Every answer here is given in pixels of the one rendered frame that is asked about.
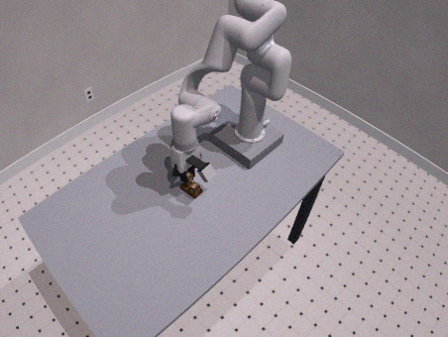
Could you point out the brown calendar cube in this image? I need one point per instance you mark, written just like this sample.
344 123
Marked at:
189 177
194 187

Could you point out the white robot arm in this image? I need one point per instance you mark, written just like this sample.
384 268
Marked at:
268 61

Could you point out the brown shallow tray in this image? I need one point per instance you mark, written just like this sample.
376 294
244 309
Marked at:
184 187

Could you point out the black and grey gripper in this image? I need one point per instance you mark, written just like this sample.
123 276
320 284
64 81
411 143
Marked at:
180 165

